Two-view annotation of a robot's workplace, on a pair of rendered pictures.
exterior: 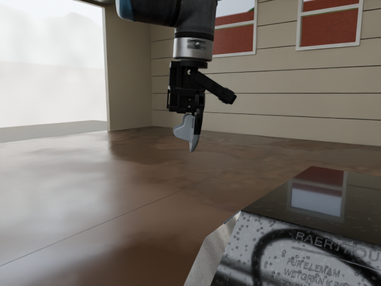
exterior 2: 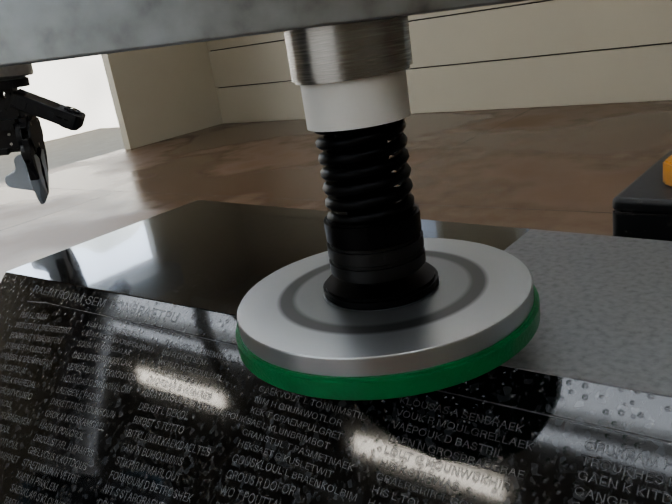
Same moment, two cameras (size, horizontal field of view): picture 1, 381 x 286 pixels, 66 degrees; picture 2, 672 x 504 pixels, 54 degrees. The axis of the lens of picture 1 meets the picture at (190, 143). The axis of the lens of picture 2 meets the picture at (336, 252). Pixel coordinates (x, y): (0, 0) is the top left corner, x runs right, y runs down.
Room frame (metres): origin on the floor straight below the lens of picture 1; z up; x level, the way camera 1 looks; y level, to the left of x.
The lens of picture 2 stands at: (-0.41, -0.55, 1.06)
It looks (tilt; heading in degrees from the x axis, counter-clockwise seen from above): 19 degrees down; 2
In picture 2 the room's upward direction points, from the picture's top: 9 degrees counter-clockwise
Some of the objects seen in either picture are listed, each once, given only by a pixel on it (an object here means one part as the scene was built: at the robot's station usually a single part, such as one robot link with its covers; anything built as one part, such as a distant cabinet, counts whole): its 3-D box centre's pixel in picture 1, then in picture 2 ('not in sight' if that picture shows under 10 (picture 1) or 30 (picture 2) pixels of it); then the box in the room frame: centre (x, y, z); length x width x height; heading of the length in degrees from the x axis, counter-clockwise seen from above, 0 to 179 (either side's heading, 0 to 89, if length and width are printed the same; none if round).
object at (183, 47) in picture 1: (193, 51); (1, 65); (0.70, -0.01, 1.08); 0.10 x 0.09 x 0.05; 9
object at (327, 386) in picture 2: not in sight; (382, 298); (0.03, -0.55, 0.87); 0.22 x 0.22 x 0.04
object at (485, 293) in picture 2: not in sight; (382, 293); (0.03, -0.55, 0.87); 0.21 x 0.21 x 0.01
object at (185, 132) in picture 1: (186, 134); (24, 180); (0.69, 0.01, 0.89); 0.06 x 0.03 x 0.09; 99
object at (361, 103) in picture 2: not in sight; (355, 94); (0.03, -0.55, 1.02); 0.07 x 0.07 x 0.04
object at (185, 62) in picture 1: (187, 88); (9, 116); (0.70, 0.01, 1.00); 0.09 x 0.08 x 0.12; 99
